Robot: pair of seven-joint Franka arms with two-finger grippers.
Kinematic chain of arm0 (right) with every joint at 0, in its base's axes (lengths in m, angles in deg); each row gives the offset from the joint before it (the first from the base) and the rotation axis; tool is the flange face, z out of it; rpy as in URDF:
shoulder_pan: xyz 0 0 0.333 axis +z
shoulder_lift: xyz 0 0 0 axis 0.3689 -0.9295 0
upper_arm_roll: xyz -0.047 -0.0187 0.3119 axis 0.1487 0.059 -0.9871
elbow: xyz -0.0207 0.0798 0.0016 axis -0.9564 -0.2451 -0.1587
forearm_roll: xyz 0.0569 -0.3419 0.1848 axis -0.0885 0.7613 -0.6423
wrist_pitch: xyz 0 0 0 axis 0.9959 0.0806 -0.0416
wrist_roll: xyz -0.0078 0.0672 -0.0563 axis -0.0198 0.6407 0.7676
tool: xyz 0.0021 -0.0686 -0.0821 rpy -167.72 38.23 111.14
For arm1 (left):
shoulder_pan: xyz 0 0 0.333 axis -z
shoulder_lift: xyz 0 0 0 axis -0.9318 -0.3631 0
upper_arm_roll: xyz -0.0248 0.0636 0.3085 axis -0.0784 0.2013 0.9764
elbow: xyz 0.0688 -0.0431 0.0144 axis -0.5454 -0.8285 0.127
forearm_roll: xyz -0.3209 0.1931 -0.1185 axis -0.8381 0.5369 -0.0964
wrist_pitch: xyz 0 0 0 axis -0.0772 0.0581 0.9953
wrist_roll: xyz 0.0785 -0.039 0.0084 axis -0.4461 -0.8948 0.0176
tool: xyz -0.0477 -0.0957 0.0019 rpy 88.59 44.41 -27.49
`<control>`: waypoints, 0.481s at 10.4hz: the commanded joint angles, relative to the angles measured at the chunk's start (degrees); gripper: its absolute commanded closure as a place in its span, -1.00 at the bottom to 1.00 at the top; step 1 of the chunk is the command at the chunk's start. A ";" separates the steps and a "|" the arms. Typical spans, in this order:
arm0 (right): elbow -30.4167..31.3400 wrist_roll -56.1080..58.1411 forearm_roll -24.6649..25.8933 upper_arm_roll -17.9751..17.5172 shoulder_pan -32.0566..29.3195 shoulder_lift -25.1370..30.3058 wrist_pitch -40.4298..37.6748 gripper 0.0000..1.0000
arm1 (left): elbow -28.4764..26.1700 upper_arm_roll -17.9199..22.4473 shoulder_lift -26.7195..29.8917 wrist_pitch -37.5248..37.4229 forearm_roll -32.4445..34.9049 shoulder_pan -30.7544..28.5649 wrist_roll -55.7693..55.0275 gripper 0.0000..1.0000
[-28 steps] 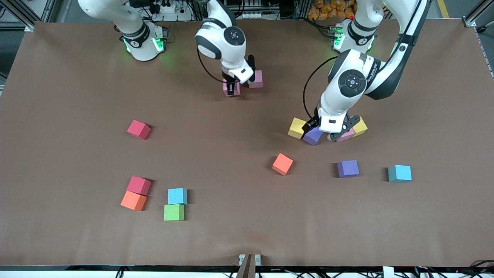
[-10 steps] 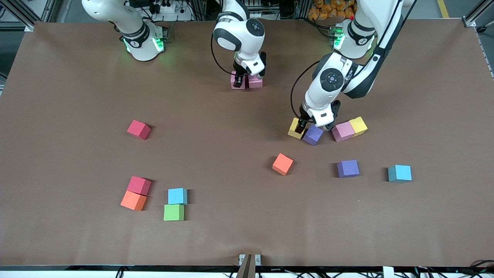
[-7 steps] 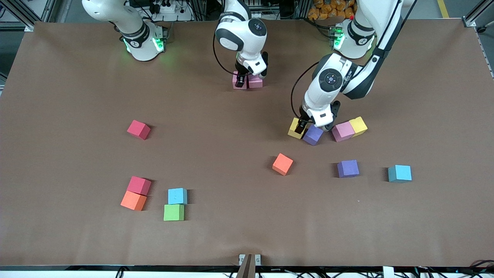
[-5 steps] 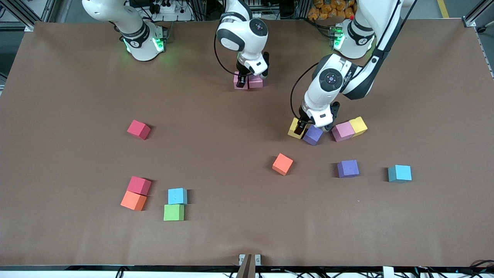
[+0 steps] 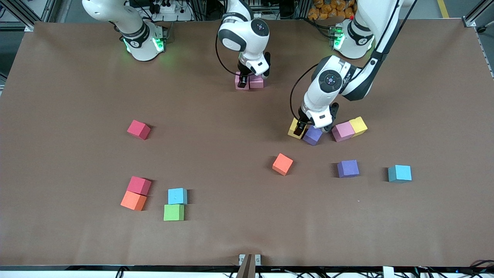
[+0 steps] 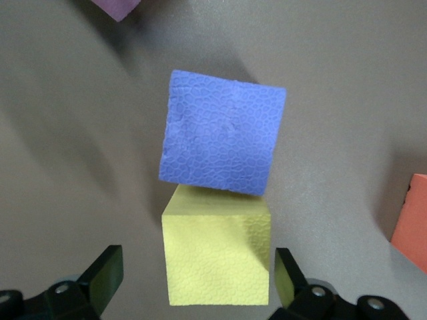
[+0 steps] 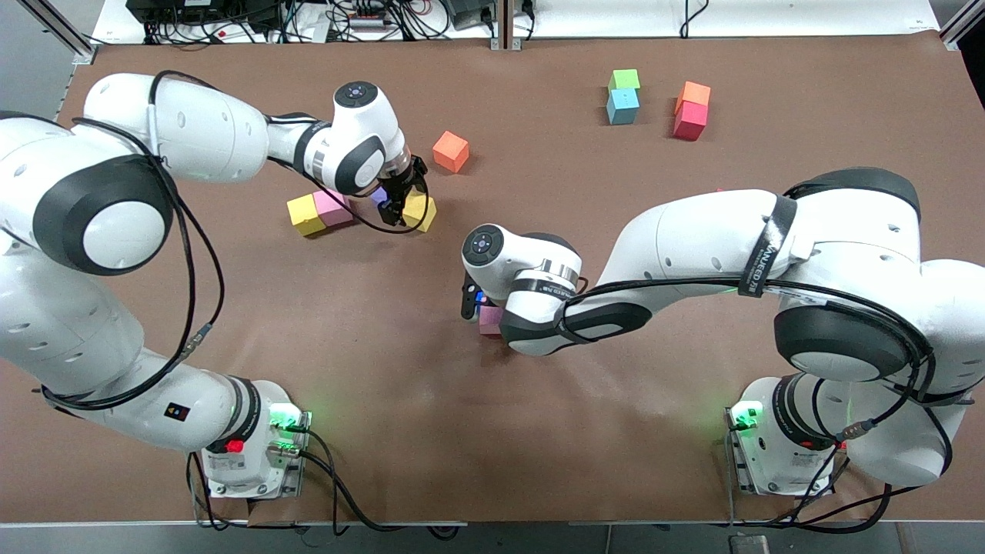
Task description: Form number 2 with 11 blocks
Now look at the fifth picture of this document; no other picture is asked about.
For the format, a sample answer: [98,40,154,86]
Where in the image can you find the light blue foam cube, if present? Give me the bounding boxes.
[168,188,188,205]
[388,165,412,183]

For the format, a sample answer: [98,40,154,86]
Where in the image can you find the purple foam cube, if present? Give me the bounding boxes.
[303,125,324,146]
[337,160,360,178]

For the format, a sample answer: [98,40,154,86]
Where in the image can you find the yellow foam cube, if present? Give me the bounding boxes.
[288,118,309,139]
[349,116,368,137]

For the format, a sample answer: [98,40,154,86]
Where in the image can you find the brown camera post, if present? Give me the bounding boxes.
[236,254,256,278]

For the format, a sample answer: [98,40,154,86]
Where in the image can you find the red foam cube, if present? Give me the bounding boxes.
[127,176,152,196]
[127,120,151,140]

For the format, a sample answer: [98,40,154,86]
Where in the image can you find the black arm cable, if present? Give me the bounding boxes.
[289,64,321,124]
[215,33,239,77]

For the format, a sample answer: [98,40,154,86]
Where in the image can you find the small metal bracket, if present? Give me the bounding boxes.
[239,254,261,267]

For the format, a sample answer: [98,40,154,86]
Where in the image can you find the brown table cover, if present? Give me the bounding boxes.
[0,17,494,268]

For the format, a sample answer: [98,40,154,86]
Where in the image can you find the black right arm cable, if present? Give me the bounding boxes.
[215,33,239,77]

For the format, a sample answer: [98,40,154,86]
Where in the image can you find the bag of orange fruit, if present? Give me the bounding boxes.
[308,0,356,20]

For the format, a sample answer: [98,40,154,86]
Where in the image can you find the green foam cube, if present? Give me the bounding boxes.
[164,204,185,222]

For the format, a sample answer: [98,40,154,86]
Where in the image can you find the orange foam cube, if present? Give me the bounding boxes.
[272,153,294,176]
[120,191,147,211]

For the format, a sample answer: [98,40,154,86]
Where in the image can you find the aluminium frame profile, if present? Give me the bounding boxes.
[0,0,54,32]
[462,0,494,27]

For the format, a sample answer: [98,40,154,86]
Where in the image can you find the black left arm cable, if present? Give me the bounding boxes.
[289,64,321,124]

